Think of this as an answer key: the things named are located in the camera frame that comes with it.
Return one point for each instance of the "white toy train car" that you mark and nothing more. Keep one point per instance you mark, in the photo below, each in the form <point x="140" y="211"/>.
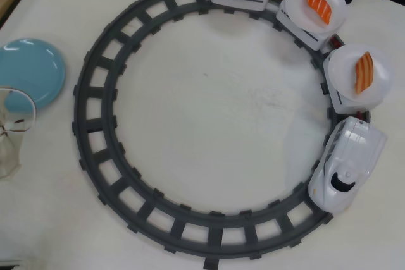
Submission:
<point x="351" y="107"/>

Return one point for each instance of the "white toy Shinkansen locomotive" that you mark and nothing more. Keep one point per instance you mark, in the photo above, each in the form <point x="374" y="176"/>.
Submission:
<point x="354" y="143"/>

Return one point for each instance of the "orange salmon toy sushi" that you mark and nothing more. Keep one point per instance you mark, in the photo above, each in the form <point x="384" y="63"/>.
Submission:
<point x="318" y="4"/>

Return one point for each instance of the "striped orange toy sushi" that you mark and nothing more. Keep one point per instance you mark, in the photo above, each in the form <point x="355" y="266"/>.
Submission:
<point x="364" y="72"/>

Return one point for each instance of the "blue round dish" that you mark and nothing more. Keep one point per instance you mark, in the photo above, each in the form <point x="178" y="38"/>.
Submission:
<point x="28" y="67"/>

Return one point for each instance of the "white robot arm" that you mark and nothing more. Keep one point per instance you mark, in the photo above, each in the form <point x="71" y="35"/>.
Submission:
<point x="9" y="162"/>

